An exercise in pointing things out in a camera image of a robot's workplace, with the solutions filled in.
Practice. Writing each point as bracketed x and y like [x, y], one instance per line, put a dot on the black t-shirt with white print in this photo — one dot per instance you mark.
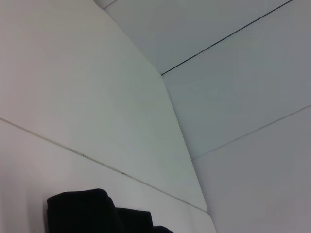
[97, 213]

